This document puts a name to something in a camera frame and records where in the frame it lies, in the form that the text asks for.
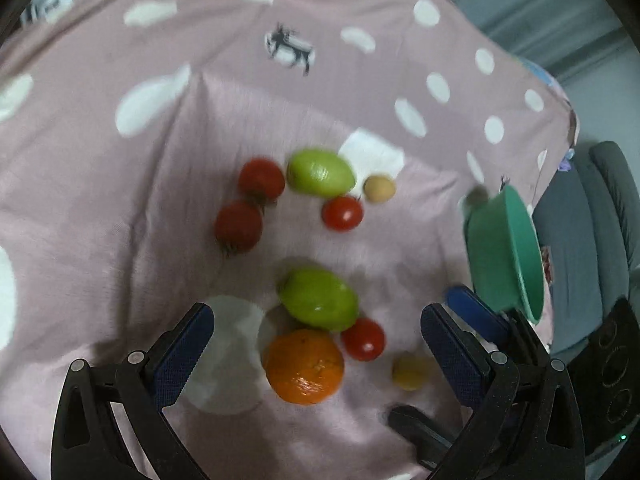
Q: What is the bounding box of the green plastic bowl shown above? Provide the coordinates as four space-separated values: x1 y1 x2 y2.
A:
464 184 544 324

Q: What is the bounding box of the pink polka dot cloth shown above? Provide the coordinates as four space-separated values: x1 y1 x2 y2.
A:
1 0 576 479

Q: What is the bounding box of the green fruit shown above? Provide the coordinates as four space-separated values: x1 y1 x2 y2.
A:
277 266 359 333
286 148 357 198

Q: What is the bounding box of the red tomato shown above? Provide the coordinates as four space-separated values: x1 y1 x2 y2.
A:
238 157 286 202
321 196 364 232
341 318 386 362
214 200 262 255

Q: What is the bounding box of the grey curtain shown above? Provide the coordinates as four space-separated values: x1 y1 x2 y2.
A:
452 0 639 82

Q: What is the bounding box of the tan longan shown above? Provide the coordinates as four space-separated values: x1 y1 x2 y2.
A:
362 174 397 204
392 353 433 392

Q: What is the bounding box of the grey sofa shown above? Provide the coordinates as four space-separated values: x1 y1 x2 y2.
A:
533 141 639 362

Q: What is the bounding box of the orange tangerine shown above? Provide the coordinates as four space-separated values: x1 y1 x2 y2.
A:
264 328 345 405

